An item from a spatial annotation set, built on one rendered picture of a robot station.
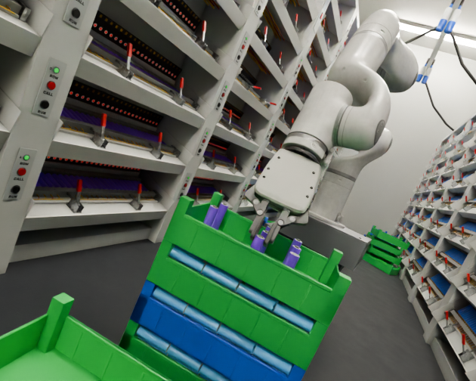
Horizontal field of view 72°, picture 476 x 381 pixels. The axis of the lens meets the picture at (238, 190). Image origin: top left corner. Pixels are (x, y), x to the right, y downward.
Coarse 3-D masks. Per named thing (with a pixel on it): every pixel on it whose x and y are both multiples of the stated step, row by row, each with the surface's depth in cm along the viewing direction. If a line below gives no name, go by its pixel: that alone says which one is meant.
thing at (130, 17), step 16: (112, 0) 96; (192, 0) 124; (288, 0) 190; (112, 16) 98; (128, 16) 103; (144, 32) 111; (272, 32) 190; (160, 48) 120; (176, 48) 127; (176, 64) 131; (256, 64) 190; (80, 80) 98; (160, 112) 136; (144, 128) 131
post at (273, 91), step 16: (320, 0) 184; (304, 16) 187; (304, 32) 187; (272, 48) 194; (288, 48) 190; (304, 48) 189; (288, 64) 190; (272, 80) 193; (272, 96) 193; (256, 112) 196; (256, 128) 196; (240, 160) 199; (240, 192) 200
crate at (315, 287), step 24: (216, 192) 73; (192, 216) 64; (240, 216) 73; (168, 240) 56; (192, 240) 55; (216, 240) 54; (240, 240) 73; (288, 240) 70; (216, 264) 54; (240, 264) 53; (264, 264) 52; (312, 264) 69; (336, 264) 67; (264, 288) 52; (288, 288) 51; (312, 288) 50; (336, 288) 49; (312, 312) 50
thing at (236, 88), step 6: (234, 84) 138; (234, 90) 141; (240, 90) 145; (246, 90) 149; (240, 96) 149; (246, 96) 153; (252, 96) 157; (246, 102) 157; (252, 102) 162; (258, 102) 166; (258, 108) 171; (264, 108) 177; (270, 108) 192; (276, 108) 191; (264, 114) 182; (270, 114) 188
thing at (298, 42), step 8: (272, 0) 136; (280, 0) 141; (264, 8) 161; (272, 8) 157; (280, 8) 145; (264, 16) 167; (272, 16) 164; (280, 16) 149; (288, 16) 153; (296, 16) 170; (272, 24) 171; (280, 24) 171; (288, 24) 158; (280, 32) 184; (288, 32) 163; (296, 32) 171; (280, 40) 188; (288, 40) 188; (296, 40) 175; (304, 40) 186; (296, 48) 181
